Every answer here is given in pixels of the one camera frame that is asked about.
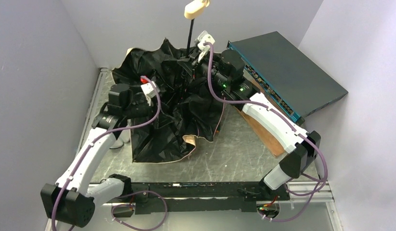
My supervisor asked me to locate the beige umbrella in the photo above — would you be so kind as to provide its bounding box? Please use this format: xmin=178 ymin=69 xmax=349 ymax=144
xmin=111 ymin=0 xmax=227 ymax=164

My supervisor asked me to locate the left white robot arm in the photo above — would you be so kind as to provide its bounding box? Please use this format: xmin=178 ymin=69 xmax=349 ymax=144
xmin=40 ymin=82 xmax=161 ymax=231

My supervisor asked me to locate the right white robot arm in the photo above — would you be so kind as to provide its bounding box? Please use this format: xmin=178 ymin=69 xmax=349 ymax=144
xmin=177 ymin=47 xmax=322 ymax=191

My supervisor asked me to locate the wooden board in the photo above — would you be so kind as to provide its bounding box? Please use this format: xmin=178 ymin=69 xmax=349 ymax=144
xmin=236 ymin=76 xmax=309 ymax=157

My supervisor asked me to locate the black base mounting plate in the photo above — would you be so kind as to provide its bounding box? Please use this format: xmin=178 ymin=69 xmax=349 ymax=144
xmin=100 ymin=181 xmax=291 ymax=215

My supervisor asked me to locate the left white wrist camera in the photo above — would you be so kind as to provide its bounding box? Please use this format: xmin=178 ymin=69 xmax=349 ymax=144
xmin=140 ymin=76 xmax=159 ymax=106

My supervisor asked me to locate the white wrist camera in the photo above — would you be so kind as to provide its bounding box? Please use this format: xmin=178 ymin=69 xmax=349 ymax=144
xmin=194 ymin=30 xmax=215 ymax=52
xmin=140 ymin=76 xmax=159 ymax=106

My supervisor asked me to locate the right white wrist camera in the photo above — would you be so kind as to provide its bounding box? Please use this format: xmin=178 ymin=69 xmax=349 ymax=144
xmin=194 ymin=30 xmax=215 ymax=52

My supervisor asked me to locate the dark teal network switch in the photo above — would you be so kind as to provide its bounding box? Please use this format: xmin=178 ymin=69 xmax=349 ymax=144
xmin=227 ymin=31 xmax=348 ymax=125

